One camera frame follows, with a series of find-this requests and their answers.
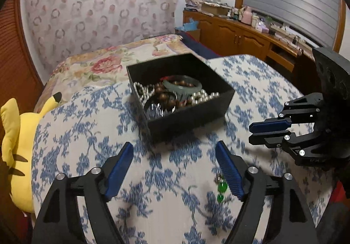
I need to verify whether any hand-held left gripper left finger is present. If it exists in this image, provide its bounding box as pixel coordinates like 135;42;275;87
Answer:
31;141;134;244

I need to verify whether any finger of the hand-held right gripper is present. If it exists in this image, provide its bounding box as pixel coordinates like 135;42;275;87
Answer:
249;92;324;134
248;129;338;167

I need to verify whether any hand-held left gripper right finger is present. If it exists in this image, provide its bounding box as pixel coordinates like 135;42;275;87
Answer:
215;140;319;244

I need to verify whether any green bead earring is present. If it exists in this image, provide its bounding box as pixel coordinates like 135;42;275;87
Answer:
215;174;229;205

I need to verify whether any black storage box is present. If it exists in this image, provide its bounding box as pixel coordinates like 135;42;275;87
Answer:
126;53;236;143

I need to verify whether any pearl necklace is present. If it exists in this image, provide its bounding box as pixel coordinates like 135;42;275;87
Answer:
133;82;221;120

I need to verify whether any brown wooden bead bracelet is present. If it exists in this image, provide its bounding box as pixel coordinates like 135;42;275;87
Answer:
154;77;197;110

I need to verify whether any pale green bangle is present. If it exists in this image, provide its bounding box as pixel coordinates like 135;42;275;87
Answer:
163;76;203;94

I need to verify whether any blue floral tablecloth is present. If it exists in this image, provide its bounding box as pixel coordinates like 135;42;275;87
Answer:
31;54;337;244

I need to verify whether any long wooden cabinet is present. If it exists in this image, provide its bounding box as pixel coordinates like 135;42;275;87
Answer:
183;10;315;83

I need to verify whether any tissue box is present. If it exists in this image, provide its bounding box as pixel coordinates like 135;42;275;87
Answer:
255;21;270;33

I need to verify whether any dark blue bed sheet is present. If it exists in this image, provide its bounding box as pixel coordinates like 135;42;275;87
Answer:
179;32;222;60

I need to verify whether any floral bed blanket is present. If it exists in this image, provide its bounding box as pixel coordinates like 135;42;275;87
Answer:
34;34;192;108

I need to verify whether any yellow plush toy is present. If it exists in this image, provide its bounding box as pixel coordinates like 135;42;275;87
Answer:
0;92;63;212

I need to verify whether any pink thermos jug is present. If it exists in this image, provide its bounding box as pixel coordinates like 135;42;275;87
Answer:
242;6;253;25

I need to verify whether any blue gift bag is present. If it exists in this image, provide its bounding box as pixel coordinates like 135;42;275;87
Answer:
175;19;201;42

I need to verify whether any cardboard box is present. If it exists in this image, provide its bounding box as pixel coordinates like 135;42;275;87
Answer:
201;3;231;16

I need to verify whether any stack of folded cloths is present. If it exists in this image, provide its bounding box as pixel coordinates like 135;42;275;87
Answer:
184;0;203;12

